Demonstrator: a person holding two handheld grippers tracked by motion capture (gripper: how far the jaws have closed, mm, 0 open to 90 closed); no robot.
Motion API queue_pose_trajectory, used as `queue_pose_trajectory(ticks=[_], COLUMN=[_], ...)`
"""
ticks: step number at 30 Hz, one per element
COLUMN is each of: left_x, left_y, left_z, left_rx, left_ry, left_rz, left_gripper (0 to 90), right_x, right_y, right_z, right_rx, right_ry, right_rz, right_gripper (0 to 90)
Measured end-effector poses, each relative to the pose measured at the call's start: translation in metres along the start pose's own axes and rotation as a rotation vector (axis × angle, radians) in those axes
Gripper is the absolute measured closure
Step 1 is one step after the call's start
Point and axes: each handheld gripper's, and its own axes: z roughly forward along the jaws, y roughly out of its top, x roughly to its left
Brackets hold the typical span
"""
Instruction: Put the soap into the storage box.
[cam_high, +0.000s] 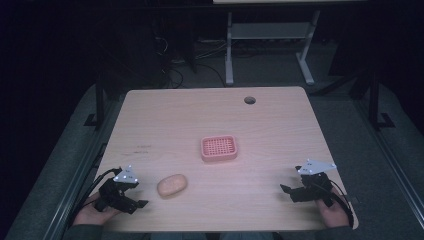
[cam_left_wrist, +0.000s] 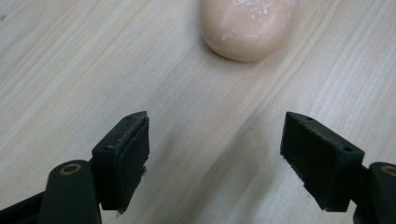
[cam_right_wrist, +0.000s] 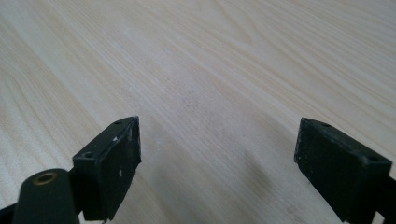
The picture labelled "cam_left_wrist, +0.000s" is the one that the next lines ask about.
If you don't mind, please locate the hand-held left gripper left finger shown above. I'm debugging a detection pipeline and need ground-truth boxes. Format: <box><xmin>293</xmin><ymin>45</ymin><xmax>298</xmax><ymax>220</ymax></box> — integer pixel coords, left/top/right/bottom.
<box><xmin>91</xmin><ymin>110</ymin><xmax>150</xmax><ymax>215</ymax></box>

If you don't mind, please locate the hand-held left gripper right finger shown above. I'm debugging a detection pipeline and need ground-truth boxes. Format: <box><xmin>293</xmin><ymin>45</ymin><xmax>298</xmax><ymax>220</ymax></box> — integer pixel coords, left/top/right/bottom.
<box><xmin>279</xmin><ymin>111</ymin><xmax>365</xmax><ymax>213</ymax></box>

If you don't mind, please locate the beige bread roll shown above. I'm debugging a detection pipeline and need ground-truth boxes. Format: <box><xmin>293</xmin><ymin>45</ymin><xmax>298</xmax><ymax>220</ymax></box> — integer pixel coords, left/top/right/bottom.
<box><xmin>200</xmin><ymin>0</ymin><xmax>299</xmax><ymax>63</ymax></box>

